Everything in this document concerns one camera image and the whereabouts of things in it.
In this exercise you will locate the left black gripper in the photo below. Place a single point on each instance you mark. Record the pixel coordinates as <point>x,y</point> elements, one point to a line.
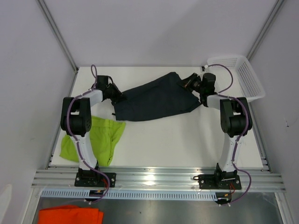
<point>119,97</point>

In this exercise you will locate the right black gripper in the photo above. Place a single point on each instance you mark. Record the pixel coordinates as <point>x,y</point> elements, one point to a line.
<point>187,82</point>

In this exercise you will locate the dark navy shorts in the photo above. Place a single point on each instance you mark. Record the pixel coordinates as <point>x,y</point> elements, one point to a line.
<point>157,99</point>

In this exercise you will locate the lime green shorts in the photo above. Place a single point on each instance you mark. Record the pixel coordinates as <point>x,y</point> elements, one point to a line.
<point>104,135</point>

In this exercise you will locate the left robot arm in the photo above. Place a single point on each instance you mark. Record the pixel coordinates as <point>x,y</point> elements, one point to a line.
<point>76,121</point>

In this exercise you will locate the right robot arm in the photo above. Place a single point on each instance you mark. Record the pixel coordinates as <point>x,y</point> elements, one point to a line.
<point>235,121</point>

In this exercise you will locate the white plastic basket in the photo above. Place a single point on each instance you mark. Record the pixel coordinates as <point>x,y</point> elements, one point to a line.
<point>235,77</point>

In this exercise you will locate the orange cloth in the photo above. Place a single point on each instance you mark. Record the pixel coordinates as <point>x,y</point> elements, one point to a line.
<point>70,214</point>

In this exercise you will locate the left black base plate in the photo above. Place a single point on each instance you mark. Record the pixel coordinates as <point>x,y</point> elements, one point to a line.
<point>89,178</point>

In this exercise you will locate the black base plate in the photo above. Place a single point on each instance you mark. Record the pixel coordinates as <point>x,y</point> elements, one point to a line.
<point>89,178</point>
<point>218,182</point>

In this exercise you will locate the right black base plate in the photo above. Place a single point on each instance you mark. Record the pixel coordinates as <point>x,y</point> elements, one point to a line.
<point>218,182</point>

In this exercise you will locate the right aluminium corner post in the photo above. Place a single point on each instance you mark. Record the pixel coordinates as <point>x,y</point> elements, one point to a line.
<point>279,4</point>

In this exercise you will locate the aluminium corner post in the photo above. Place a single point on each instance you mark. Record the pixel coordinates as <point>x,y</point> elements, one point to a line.
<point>279,4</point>
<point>57,34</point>

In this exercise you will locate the aluminium mounting rail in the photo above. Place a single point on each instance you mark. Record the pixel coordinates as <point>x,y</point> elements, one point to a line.
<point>151,178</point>

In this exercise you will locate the left aluminium corner post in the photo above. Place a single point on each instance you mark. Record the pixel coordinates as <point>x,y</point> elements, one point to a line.
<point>57,34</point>

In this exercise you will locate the white slotted cable duct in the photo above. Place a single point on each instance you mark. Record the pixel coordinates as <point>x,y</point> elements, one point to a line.
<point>131,194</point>

